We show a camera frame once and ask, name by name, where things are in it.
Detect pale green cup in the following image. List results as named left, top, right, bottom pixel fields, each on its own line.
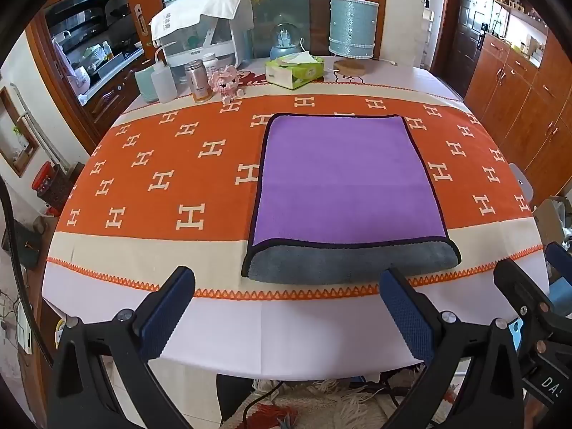
left=135, top=66, right=157, bottom=103

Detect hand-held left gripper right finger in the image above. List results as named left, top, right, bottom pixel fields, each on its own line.
left=380, top=268, right=527, bottom=429

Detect wooden cabinet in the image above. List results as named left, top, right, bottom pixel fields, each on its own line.
left=465, top=31, right=572, bottom=206

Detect white rice cooker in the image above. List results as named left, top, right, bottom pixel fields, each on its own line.
left=67, top=67, right=93, bottom=95

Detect white cloth cover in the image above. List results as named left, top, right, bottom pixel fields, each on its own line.
left=149, top=0, right=249, bottom=45

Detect fringed chair blanket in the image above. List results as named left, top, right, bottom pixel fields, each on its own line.
left=232, top=366, right=452, bottom=429

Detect blue snow globe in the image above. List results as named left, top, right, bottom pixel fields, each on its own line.
left=270, top=23, right=301, bottom=60

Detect cardboard box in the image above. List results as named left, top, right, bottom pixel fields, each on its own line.
left=534, top=197, right=572, bottom=247

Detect pink block toy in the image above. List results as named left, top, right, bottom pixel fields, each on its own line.
left=208, top=65, right=246, bottom=103

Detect clear squeeze bottle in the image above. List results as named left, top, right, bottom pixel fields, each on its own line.
left=150, top=41, right=179, bottom=103

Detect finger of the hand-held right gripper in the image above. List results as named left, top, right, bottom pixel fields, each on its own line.
left=546, top=241, right=572, bottom=287
left=494, top=259, right=556, bottom=345

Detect black cable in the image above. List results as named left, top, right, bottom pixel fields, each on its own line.
left=241, top=380, right=287, bottom=429

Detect orange patterned blanket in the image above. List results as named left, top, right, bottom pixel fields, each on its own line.
left=45, top=83, right=546, bottom=301

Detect white countertop appliance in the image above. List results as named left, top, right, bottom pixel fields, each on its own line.
left=158, top=13, right=253, bottom=73

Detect blue glitter lamp shade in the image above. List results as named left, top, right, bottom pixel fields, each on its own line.
left=328, top=0, right=380, bottom=60

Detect green tissue box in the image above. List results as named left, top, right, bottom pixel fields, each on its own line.
left=265, top=52, right=325, bottom=89

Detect dark wooden door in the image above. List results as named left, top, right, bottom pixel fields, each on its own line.
left=447, top=0, right=494, bottom=90

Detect purple and grey towel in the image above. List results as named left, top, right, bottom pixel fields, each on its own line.
left=241, top=113, right=462, bottom=285

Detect red container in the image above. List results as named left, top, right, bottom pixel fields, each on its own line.
left=31, top=162, right=55, bottom=197

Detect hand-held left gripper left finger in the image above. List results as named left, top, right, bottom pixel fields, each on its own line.
left=47, top=267, right=196, bottom=429

